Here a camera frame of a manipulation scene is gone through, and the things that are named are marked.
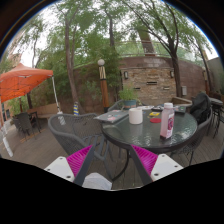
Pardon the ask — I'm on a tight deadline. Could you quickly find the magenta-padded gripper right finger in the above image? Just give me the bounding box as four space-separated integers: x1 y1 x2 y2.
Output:
128 144 184 186

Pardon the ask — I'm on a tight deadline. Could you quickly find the white ceramic cup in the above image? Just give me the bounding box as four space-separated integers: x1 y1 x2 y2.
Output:
128 107 144 125

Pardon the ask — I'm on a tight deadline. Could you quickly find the potted plant in teal pot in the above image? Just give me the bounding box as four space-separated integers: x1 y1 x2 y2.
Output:
118 87 139 110

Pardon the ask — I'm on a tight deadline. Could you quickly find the dark patio chairs group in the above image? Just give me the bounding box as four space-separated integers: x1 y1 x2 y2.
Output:
11 111 41 138

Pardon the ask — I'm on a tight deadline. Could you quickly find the pink drink bottle white cap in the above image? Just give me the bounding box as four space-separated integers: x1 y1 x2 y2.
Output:
159 102 176 140

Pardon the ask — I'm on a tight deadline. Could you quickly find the blue yellow striped cone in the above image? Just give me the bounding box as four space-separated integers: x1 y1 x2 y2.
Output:
72 101 80 116

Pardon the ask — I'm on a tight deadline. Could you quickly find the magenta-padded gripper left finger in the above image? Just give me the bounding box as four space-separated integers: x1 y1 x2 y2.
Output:
44 136 98 187

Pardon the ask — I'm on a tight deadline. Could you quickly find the orange canopy tent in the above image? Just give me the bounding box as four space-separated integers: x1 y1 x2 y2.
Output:
0 62 54 104

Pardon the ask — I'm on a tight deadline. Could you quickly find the black backpack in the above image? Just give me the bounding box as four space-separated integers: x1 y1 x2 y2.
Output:
189 91 212 125

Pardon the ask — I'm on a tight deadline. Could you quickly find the white paper sheet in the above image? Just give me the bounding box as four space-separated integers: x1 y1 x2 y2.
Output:
138 105 155 111

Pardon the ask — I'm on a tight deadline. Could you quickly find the grey laptop with stickers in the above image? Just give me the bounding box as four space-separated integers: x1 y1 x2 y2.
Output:
93 109 130 124

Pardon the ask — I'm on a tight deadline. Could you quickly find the lamp post with globe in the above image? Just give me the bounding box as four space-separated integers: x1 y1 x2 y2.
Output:
97 58 110 113

